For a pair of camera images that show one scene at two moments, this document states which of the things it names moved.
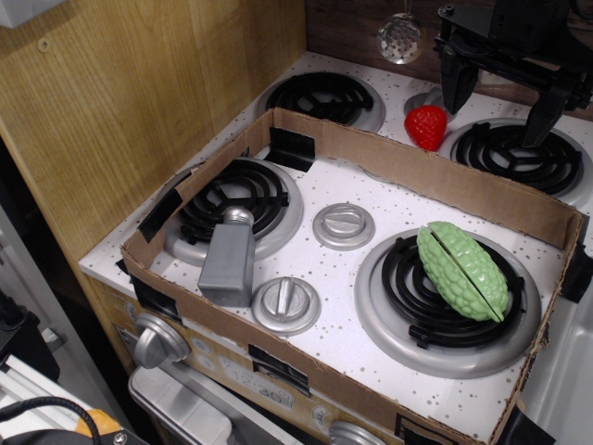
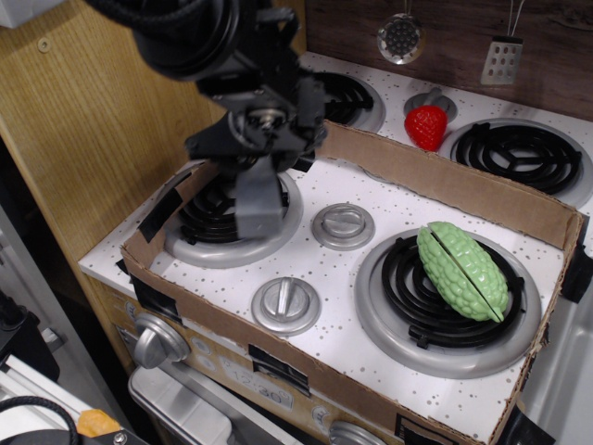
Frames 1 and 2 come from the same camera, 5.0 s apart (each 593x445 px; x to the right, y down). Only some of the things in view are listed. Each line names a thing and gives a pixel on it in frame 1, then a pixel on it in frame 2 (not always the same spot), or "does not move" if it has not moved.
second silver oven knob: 351,433 does not move
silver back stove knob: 435,97 does not move
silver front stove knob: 286,306 does not move
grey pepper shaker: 228,273 → 258,205
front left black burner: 269,193 does not move
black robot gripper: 542,42 → 276,107
